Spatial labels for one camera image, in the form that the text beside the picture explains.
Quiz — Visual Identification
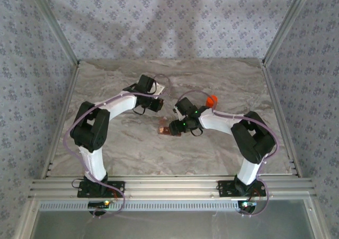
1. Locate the brown pill organizer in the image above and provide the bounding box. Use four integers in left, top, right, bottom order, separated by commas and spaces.
158, 117, 183, 138

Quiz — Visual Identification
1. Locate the orange pill bottle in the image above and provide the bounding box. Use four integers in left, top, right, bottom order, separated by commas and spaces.
206, 94, 218, 109

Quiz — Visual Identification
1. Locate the grey metal panel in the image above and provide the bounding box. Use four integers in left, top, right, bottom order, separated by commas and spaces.
29, 200, 318, 239

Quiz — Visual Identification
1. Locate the small circuit board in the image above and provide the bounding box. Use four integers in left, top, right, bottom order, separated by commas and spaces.
88, 200, 111, 208
238, 200, 257, 209

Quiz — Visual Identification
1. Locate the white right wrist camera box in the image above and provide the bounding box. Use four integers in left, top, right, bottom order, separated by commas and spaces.
173, 107, 186, 121

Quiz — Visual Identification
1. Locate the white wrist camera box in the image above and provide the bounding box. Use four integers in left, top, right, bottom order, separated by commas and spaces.
173, 107, 186, 121
153, 82, 166, 95

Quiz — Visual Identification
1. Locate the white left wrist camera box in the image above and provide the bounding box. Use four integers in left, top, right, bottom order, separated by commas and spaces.
153, 82, 166, 95

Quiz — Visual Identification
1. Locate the aluminium mounting rail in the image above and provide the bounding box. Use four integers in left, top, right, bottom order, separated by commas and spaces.
28, 177, 317, 200

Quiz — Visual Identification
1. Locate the grey slotted cable duct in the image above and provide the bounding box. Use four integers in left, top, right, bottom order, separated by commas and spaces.
39, 199, 243, 212

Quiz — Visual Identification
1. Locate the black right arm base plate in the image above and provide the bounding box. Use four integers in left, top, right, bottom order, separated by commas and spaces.
217, 180, 266, 197

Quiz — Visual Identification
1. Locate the aluminium table side rail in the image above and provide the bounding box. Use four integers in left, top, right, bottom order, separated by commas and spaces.
39, 61, 82, 180
261, 61, 302, 178

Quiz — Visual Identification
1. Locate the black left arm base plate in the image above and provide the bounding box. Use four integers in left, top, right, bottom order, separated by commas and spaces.
77, 181, 126, 198

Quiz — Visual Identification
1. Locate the aluminium frame post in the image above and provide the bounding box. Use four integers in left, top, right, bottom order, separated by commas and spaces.
25, 0, 81, 66
262, 0, 316, 65

